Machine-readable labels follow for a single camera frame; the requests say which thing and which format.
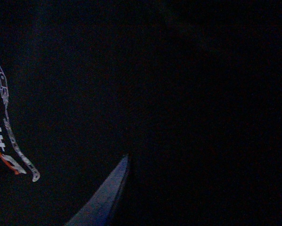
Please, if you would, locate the black t-shirt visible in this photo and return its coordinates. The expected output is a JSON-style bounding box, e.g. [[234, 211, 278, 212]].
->
[[0, 0, 282, 226]]

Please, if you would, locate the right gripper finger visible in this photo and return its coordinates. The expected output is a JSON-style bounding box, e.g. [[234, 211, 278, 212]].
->
[[65, 155, 130, 226]]

